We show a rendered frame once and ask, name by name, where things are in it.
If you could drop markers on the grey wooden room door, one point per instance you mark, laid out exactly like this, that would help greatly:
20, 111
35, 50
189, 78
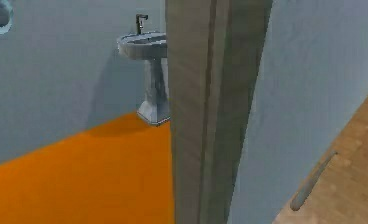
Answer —
205, 113

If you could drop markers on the black sink faucet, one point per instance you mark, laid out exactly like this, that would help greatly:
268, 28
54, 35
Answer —
140, 22

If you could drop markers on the grey pedestal sink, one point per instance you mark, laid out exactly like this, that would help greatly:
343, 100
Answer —
148, 46

